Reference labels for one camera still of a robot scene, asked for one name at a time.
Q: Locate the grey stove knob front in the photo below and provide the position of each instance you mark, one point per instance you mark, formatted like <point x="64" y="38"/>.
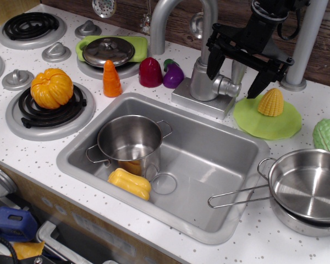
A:
<point x="17" y="80"/>

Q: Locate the black stove burner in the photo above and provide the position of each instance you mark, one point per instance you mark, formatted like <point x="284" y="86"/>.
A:
<point x="26" y="119"/>
<point x="32" y="30"/>

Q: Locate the purple toy eggplant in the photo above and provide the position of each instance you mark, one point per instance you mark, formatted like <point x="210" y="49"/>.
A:
<point x="173" y="74"/>

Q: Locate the grey stove knob middle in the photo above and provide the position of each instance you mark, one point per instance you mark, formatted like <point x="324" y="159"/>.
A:
<point x="56" y="53"/>

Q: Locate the orange toy carrot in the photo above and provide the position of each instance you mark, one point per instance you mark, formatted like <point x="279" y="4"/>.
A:
<point x="111" y="80"/>

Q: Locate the hanging silver ladle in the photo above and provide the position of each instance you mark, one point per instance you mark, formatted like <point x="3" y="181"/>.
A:
<point x="196" y="25"/>

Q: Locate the grey oven knob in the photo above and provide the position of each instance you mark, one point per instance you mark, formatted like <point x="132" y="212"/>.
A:
<point x="0" y="181"/>

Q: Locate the green round plate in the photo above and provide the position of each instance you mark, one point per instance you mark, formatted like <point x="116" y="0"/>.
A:
<point x="250" y="120"/>

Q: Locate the front black stove burner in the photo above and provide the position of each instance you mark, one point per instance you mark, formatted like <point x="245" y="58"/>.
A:
<point x="26" y="119"/>

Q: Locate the orange toy pumpkin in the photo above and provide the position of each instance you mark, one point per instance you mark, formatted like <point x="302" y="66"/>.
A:
<point x="52" y="88"/>

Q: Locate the grey stove knob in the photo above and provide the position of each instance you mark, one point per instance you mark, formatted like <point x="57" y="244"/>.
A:
<point x="56" y="53"/>
<point x="88" y="28"/>
<point x="17" y="80"/>

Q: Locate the back black stove burner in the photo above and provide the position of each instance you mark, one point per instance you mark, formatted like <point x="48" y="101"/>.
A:
<point x="32" y="30"/>

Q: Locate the yellow cloth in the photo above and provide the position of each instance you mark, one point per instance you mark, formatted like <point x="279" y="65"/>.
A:
<point x="25" y="250"/>

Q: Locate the steel pot lid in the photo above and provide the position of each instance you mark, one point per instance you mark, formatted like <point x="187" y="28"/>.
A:
<point x="114" y="49"/>

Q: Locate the yellow toy bell pepper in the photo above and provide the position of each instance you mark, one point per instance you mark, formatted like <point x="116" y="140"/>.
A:
<point x="134" y="184"/>

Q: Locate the yellow toy corn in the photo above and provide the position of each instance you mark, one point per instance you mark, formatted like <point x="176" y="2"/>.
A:
<point x="272" y="103"/>

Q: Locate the grey vertical pole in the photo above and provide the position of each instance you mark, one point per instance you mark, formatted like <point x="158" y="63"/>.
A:
<point x="294" y="79"/>

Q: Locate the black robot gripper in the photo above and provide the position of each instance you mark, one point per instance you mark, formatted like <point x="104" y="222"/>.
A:
<point x="251" y="45"/>

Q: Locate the red toy pepper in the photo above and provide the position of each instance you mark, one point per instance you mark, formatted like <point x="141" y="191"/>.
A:
<point x="150" y="73"/>

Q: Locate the green toy vegetable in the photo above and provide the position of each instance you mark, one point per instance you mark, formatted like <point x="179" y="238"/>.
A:
<point x="321" y="135"/>

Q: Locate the hanging slotted spoon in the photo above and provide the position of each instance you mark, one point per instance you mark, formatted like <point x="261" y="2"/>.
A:
<point x="104" y="8"/>

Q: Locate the grey stove knob back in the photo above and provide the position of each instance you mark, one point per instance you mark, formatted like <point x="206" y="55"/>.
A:
<point x="88" y="28"/>

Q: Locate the lower steel pan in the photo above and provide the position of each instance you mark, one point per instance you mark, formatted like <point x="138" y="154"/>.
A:
<point x="298" y="225"/>

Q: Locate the hanging whisk utensil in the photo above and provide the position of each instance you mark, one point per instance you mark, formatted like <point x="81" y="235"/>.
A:
<point x="146" y="19"/>

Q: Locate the steel frying pan with handle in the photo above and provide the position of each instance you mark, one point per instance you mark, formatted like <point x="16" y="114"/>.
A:
<point x="299" y="182"/>

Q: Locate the silver toy sink basin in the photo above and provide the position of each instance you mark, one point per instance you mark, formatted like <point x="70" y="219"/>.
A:
<point x="206" y="169"/>

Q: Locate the stainless steel pot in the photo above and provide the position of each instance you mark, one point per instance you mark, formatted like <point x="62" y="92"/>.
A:
<point x="131" y="142"/>

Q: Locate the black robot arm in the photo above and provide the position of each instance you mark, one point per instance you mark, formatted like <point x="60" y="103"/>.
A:
<point x="295" y="6"/>

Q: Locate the green cutting board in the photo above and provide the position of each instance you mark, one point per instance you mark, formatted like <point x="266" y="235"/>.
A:
<point x="140" y="45"/>

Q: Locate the silver faucet lever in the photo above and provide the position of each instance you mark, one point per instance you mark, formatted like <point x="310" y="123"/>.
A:
<point x="238" y="72"/>

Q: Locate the blue clamp tool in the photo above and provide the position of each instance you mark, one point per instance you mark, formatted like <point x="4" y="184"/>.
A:
<point x="17" y="225"/>

